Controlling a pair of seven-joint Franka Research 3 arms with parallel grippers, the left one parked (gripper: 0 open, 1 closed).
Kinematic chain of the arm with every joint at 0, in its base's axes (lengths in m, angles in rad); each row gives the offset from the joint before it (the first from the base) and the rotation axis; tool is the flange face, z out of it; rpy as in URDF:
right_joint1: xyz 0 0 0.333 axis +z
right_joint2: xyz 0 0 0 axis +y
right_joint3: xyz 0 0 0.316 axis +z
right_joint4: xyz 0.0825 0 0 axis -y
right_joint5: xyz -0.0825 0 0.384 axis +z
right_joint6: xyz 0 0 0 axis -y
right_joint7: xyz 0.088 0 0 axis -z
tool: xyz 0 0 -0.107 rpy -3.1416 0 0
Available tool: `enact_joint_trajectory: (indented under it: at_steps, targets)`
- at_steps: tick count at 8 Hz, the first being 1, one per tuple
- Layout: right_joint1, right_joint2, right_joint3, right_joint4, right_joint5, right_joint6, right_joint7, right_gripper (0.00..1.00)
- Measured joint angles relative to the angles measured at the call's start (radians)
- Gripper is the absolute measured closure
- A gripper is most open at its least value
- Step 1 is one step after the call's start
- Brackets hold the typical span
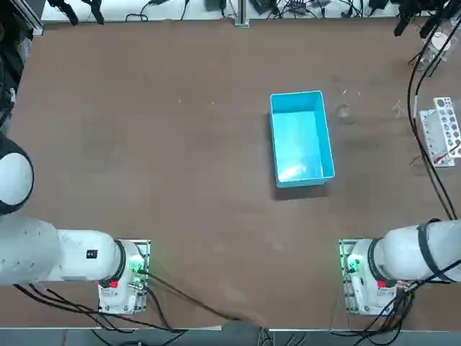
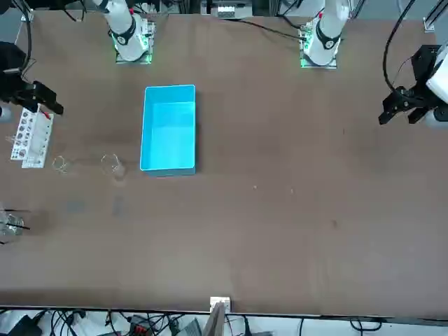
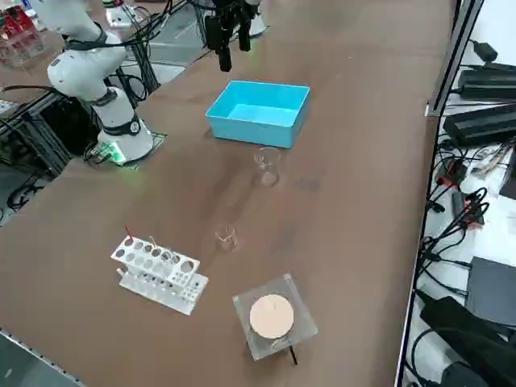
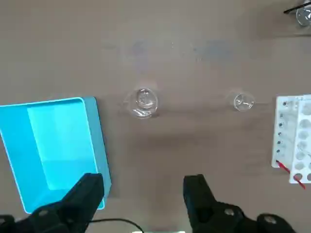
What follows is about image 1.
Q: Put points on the red plastic stick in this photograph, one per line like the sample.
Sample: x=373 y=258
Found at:
x=446 y=154

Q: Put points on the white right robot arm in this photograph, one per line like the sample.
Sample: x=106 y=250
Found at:
x=403 y=252

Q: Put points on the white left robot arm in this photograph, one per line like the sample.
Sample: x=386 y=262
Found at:
x=79 y=256

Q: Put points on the large glass beaker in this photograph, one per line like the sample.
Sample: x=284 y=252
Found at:
x=345 y=115

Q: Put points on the white test tube rack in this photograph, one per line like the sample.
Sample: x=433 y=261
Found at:
x=437 y=133

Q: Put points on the black power adapter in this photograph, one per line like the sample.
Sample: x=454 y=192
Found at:
x=215 y=4
x=263 y=5

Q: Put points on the blue plastic bin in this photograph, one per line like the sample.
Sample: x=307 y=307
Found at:
x=302 y=140

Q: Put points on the aluminium frame rail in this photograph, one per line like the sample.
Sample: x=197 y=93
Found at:
x=25 y=18

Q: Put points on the aluminium profile post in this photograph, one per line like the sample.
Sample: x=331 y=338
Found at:
x=242 y=12

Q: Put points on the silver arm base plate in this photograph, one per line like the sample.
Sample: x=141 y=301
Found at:
x=348 y=306
x=147 y=248

